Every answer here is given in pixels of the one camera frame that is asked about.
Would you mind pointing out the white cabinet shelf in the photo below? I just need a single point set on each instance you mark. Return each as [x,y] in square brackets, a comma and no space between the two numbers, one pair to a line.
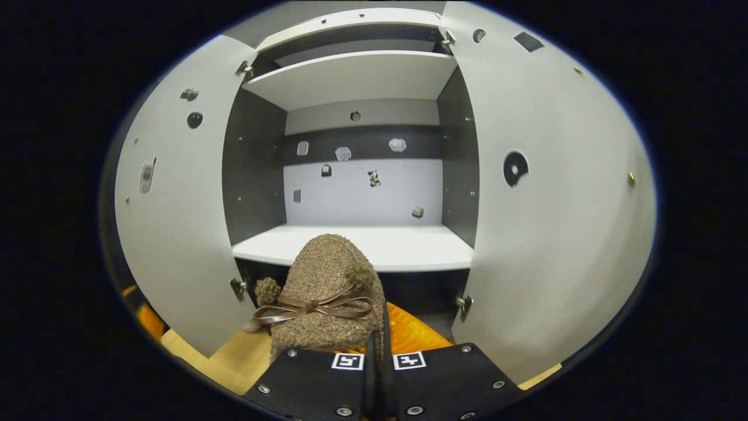
[421,248]
[350,76]

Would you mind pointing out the white cabinet top panel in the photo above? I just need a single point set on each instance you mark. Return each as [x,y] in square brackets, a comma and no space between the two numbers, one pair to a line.
[350,20]

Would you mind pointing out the white shoe cabinet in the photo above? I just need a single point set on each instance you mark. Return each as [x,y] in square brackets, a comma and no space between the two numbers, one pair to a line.
[362,193]

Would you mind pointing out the brown fuzzy shoe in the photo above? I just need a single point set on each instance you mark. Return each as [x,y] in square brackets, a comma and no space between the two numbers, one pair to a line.
[321,269]

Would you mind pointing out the white cabinet door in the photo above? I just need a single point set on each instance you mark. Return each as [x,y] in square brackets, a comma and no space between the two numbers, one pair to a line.
[175,234]
[555,245]

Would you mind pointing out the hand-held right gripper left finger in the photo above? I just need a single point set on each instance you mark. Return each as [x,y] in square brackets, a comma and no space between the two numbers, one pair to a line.
[310,380]

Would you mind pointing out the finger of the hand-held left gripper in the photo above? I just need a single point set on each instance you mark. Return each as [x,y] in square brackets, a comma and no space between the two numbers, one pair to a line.
[149,321]

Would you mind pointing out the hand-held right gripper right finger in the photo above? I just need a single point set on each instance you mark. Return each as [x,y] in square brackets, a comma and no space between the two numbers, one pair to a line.
[444,380]

